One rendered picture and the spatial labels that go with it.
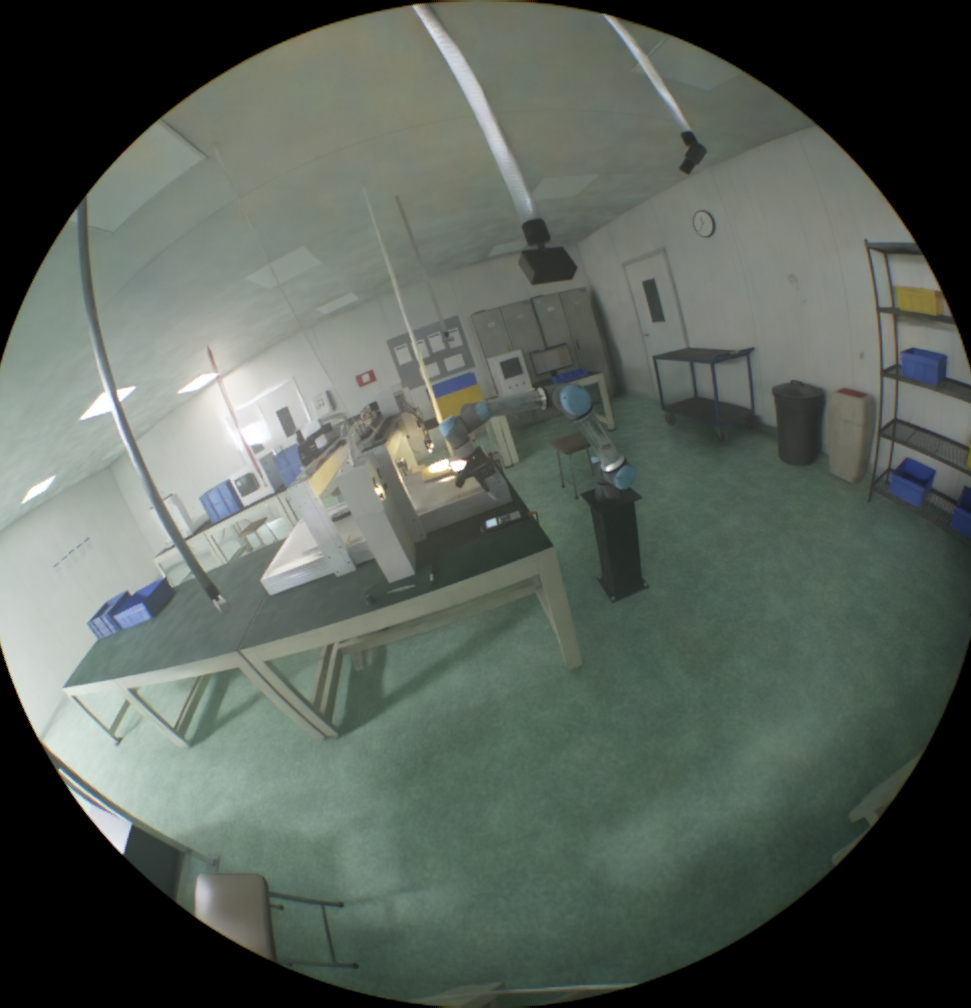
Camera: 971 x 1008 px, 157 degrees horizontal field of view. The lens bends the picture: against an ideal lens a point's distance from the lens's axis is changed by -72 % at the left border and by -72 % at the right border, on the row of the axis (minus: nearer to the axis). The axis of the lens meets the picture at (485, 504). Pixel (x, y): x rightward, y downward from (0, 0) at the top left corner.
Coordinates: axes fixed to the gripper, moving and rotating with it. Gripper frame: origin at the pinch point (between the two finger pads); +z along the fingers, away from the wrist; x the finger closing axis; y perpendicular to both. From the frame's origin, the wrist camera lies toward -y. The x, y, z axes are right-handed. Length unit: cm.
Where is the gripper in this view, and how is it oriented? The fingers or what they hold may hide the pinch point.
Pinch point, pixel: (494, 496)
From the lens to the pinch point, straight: 141.4
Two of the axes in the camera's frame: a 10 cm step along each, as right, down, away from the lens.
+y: 8.4, -5.2, -1.7
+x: -0.7, -4.1, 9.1
